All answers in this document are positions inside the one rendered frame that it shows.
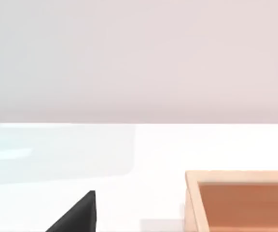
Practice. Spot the shallow salmon-coloured box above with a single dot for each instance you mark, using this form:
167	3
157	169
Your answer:
245	205

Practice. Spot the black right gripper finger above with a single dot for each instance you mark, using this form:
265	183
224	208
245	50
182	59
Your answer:
82	215

